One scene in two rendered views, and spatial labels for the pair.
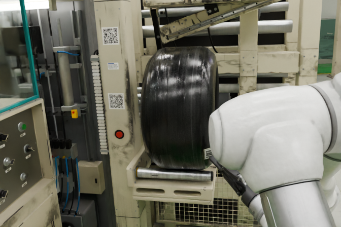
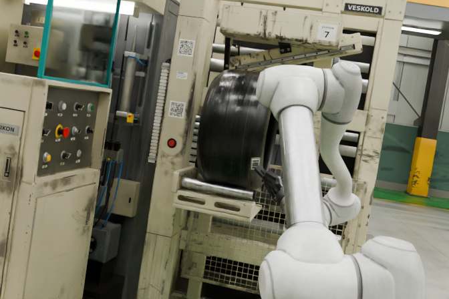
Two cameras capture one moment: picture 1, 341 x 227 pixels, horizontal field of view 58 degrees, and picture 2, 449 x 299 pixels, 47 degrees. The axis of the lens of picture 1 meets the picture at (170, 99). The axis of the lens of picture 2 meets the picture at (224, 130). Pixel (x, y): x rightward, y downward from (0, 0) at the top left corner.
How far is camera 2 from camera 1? 111 cm
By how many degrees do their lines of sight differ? 11
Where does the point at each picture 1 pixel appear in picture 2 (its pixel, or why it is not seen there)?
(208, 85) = not seen: hidden behind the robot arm
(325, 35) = not seen: outside the picture
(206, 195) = (244, 211)
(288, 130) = (298, 81)
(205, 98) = (260, 111)
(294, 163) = (297, 95)
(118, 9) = (199, 26)
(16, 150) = (81, 125)
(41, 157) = (94, 145)
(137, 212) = (170, 230)
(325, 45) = not seen: outside the picture
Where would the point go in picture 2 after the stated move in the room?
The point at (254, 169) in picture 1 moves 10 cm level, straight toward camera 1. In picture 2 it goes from (277, 99) to (270, 97)
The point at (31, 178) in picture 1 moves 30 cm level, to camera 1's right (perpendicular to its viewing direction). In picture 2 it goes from (83, 159) to (150, 170)
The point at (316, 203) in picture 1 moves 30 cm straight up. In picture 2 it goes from (305, 116) to (322, 11)
